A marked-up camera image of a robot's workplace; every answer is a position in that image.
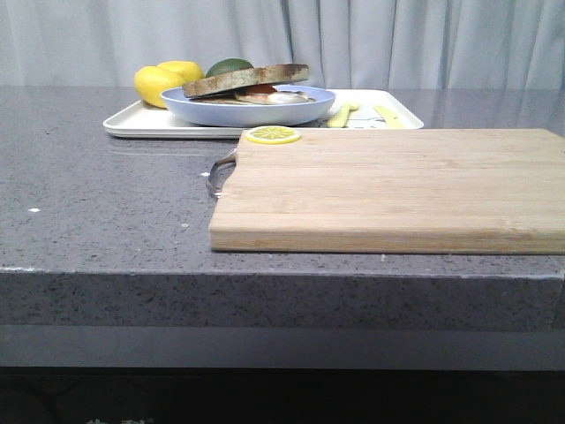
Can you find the white rectangular tray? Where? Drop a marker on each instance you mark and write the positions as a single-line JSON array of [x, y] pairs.
[[147, 122]]

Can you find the rear yellow lemon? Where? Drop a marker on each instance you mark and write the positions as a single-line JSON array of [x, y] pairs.
[[189, 70]]

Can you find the bread slice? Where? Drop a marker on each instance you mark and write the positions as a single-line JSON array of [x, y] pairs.
[[267, 75], [221, 99]]

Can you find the green lime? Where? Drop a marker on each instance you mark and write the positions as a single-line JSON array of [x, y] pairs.
[[228, 65]]

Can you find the metal cutting board handle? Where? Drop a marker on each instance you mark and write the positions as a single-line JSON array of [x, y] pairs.
[[214, 187]]

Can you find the light blue round plate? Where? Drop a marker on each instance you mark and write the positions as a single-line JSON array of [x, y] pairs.
[[245, 114]]

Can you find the fried egg toy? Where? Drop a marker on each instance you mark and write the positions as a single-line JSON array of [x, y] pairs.
[[267, 95]]

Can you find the wooden cutting board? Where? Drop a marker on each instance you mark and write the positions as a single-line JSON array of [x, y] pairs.
[[426, 191]]

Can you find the yellow plastic knife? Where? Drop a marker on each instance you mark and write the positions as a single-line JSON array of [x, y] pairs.
[[389, 116]]

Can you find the grey white curtain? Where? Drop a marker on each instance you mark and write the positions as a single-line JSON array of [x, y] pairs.
[[346, 44]]

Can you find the yellow plastic fork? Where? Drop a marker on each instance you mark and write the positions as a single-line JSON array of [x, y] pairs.
[[341, 117]]

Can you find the front yellow lemon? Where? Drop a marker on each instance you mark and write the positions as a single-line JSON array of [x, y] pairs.
[[150, 81]]

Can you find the yellow lemon slice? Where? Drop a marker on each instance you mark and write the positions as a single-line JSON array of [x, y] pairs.
[[272, 134]]

